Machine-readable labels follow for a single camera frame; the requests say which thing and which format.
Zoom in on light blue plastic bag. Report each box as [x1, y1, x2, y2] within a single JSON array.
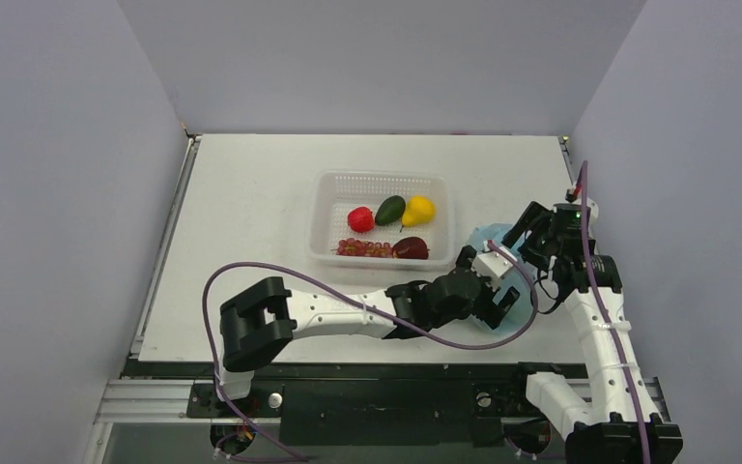
[[465, 223, 539, 334]]

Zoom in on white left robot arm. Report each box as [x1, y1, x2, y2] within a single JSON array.
[[211, 243, 521, 416]]

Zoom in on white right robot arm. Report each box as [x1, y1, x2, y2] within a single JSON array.
[[501, 202, 683, 463]]

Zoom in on dark red fake fruit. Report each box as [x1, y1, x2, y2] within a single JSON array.
[[391, 237, 430, 260]]

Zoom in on yellow fake pear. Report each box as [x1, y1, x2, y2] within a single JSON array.
[[401, 195, 436, 227]]

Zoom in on dark green fake avocado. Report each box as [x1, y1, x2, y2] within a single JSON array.
[[375, 195, 407, 226]]

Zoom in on red fake grape bunch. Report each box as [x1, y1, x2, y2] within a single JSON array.
[[333, 238, 394, 258]]

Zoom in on red fake strawberry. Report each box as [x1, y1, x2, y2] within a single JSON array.
[[347, 207, 376, 233]]

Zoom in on white perforated plastic basket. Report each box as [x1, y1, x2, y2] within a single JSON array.
[[305, 170, 456, 270]]

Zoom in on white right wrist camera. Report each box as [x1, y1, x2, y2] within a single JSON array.
[[565, 185, 600, 234]]

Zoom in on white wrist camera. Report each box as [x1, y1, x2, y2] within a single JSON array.
[[565, 185, 600, 234], [471, 251, 515, 281]]

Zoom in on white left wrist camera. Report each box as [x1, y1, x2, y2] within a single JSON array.
[[471, 251, 515, 281]]

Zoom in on metal table edge rail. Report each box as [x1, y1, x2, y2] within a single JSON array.
[[558, 136, 579, 185]]

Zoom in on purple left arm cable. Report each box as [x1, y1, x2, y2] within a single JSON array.
[[201, 240, 540, 464]]

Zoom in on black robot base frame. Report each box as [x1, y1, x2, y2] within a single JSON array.
[[122, 360, 557, 450]]

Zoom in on left metal table rail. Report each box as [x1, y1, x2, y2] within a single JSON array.
[[127, 134, 203, 359]]

